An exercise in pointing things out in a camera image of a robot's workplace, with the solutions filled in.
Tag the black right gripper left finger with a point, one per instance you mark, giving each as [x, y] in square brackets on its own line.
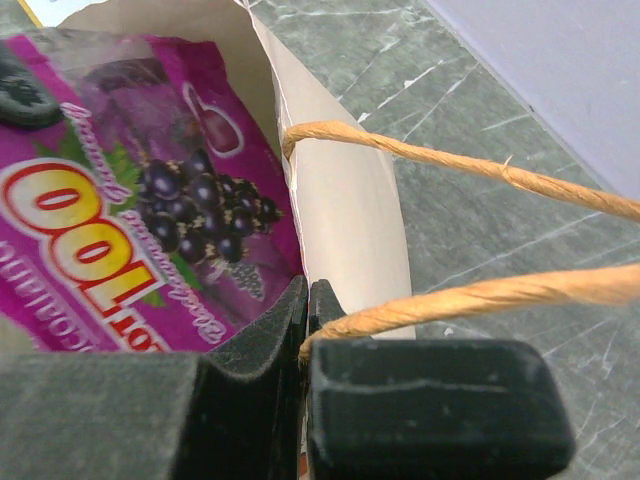
[232, 413]

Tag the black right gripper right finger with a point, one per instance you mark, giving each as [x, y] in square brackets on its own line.
[434, 409]

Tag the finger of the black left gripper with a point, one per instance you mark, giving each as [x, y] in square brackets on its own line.
[27, 102]

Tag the purple snack bag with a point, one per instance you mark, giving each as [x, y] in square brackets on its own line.
[152, 214]

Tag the beige paper bag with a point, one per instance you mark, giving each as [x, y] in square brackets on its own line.
[342, 189]

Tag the yellow framed whiteboard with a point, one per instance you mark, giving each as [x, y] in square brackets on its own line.
[51, 13]

